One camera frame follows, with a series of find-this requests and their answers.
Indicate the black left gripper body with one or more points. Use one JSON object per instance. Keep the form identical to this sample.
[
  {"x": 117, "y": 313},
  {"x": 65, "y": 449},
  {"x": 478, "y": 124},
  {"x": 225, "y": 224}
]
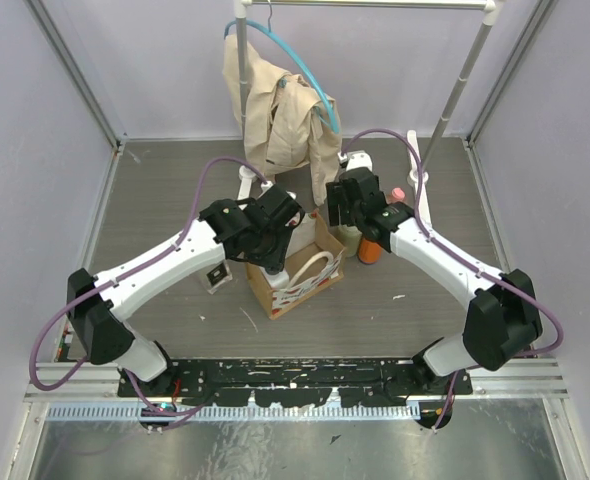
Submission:
[{"x": 267, "y": 248}]

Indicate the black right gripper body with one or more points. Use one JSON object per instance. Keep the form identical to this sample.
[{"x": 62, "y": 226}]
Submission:
[{"x": 349, "y": 214}]

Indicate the green bottle beige cap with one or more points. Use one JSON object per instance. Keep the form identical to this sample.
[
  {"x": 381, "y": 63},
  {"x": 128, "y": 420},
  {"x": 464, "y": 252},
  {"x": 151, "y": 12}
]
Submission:
[{"x": 350, "y": 237}]

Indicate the pink bottle pink cap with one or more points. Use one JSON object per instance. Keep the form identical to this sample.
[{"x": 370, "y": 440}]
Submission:
[{"x": 396, "y": 195}]

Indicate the white bottle grey cap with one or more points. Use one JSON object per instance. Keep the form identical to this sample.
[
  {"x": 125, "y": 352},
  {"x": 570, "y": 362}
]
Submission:
[{"x": 277, "y": 281}]

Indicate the orange bottle blue pump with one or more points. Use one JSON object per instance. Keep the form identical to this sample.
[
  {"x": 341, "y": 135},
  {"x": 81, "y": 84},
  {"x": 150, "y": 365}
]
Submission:
[{"x": 369, "y": 252}]

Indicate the clear bottle grey cap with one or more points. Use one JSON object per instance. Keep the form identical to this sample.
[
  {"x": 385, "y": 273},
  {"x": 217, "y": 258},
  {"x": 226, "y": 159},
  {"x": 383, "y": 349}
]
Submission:
[{"x": 214, "y": 277}]

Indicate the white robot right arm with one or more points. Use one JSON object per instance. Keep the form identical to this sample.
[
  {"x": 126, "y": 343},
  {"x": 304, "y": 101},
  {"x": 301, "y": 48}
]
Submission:
[{"x": 501, "y": 318}]

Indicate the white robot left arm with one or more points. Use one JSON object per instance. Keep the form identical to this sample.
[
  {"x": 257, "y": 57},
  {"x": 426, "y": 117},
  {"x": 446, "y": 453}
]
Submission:
[{"x": 103, "y": 303}]

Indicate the beige jacket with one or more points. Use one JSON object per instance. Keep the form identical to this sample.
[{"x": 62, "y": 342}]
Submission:
[{"x": 285, "y": 123}]

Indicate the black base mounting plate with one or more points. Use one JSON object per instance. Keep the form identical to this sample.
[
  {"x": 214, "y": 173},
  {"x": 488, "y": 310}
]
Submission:
[{"x": 368, "y": 382}]

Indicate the blue clothes hanger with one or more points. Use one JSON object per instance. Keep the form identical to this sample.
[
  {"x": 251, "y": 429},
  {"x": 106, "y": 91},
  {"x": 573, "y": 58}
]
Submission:
[{"x": 241, "y": 25}]

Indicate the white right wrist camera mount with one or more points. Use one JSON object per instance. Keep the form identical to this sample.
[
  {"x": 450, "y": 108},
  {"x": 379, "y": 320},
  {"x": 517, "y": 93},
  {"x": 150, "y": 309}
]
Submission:
[{"x": 354, "y": 160}]

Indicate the white clothes rack frame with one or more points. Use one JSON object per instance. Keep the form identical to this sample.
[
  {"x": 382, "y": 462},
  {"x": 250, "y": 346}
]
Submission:
[{"x": 399, "y": 64}]

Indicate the slotted grey cable duct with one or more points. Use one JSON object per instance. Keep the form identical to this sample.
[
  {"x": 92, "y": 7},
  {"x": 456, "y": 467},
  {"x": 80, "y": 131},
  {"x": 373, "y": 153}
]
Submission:
[{"x": 333, "y": 411}]

